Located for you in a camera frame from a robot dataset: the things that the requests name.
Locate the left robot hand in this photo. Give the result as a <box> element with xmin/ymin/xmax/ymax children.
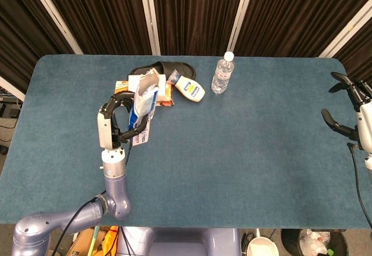
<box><xmin>96</xmin><ymin>90</ymin><xmax>152</xmax><ymax>151</ymax></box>

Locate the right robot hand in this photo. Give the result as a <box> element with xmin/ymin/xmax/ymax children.
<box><xmin>321</xmin><ymin>71</ymin><xmax>372</xmax><ymax>152</ymax></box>

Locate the blue white toothpaste box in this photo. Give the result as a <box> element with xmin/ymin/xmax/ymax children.
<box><xmin>127</xmin><ymin>67</ymin><xmax>160</xmax><ymax>146</ymax></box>

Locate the lavender robot base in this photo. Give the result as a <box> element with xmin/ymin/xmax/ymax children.
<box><xmin>116</xmin><ymin>226</ymin><xmax>242</xmax><ymax>256</ymax></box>

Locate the orange snack box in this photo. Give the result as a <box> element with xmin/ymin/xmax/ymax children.
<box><xmin>113</xmin><ymin>80</ymin><xmax>175</xmax><ymax>107</ymax></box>

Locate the grey metal device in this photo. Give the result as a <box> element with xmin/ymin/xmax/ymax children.
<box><xmin>0</xmin><ymin>95</ymin><xmax>24</xmax><ymax>120</ymax></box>

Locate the brown cardboard box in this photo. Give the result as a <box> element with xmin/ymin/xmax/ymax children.
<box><xmin>65</xmin><ymin>228</ymin><xmax>107</xmax><ymax>256</ymax></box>

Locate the white Face tissue pack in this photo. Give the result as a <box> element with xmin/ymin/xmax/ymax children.
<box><xmin>127</xmin><ymin>74</ymin><xmax>168</xmax><ymax>96</ymax></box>

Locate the dark brown curtain panel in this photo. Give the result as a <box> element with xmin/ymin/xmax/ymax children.
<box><xmin>150</xmin><ymin>0</ymin><xmax>248</xmax><ymax>56</ymax></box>
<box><xmin>234</xmin><ymin>0</ymin><xmax>372</xmax><ymax>58</ymax></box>
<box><xmin>0</xmin><ymin>0</ymin><xmax>73</xmax><ymax>93</ymax></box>
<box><xmin>37</xmin><ymin>0</ymin><xmax>153</xmax><ymax>56</ymax></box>
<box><xmin>338</xmin><ymin>20</ymin><xmax>372</xmax><ymax>78</ymax></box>

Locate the cream lotion bottle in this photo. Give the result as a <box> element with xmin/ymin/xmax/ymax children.
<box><xmin>167</xmin><ymin>69</ymin><xmax>206</xmax><ymax>103</ymax></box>

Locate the black slipper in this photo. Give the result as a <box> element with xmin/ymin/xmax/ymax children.
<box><xmin>129</xmin><ymin>61</ymin><xmax>196</xmax><ymax>80</ymax></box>

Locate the yellow orange bag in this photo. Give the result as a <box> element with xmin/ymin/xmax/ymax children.
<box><xmin>100</xmin><ymin>226</ymin><xmax>120</xmax><ymax>256</ymax></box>

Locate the blue felt table cover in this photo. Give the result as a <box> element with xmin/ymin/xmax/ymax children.
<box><xmin>0</xmin><ymin>54</ymin><xmax>372</xmax><ymax>229</ymax></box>

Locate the clear plastic water bottle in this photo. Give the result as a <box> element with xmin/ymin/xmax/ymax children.
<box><xmin>211</xmin><ymin>51</ymin><xmax>235</xmax><ymax>95</ymax></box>

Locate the white plastic trash bag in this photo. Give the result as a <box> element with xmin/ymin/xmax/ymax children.
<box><xmin>298</xmin><ymin>229</ymin><xmax>332</xmax><ymax>254</ymax></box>

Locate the black trash bin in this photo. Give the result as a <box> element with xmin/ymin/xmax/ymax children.
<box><xmin>280</xmin><ymin>228</ymin><xmax>349</xmax><ymax>256</ymax></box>

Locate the white round bucket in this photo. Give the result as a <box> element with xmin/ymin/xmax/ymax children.
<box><xmin>246</xmin><ymin>236</ymin><xmax>281</xmax><ymax>256</ymax></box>

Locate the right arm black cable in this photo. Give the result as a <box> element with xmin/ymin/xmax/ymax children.
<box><xmin>347</xmin><ymin>142</ymin><xmax>372</xmax><ymax>229</ymax></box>

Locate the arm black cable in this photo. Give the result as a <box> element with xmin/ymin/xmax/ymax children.
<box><xmin>51</xmin><ymin>142</ymin><xmax>133</xmax><ymax>256</ymax></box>
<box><xmin>347</xmin><ymin>142</ymin><xmax>372</xmax><ymax>229</ymax></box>

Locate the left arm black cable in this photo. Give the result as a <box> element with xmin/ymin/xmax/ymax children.
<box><xmin>51</xmin><ymin>142</ymin><xmax>133</xmax><ymax>256</ymax></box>

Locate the white partition frame post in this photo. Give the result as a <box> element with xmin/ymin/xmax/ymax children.
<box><xmin>0</xmin><ymin>75</ymin><xmax>26</xmax><ymax>102</ymax></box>
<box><xmin>24</xmin><ymin>0</ymin><xmax>84</xmax><ymax>55</ymax></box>
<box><xmin>226</xmin><ymin>0</ymin><xmax>258</xmax><ymax>54</ymax></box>
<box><xmin>318</xmin><ymin>0</ymin><xmax>372</xmax><ymax>59</ymax></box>
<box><xmin>138</xmin><ymin>0</ymin><xmax>162</xmax><ymax>56</ymax></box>

